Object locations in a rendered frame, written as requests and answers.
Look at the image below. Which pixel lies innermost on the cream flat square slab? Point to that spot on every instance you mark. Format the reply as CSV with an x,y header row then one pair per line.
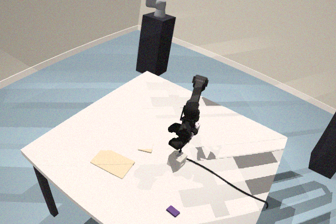
x,y
112,162

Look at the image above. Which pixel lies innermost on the purple flat rectangular block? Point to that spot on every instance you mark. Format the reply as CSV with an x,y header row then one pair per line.
x,y
173,211

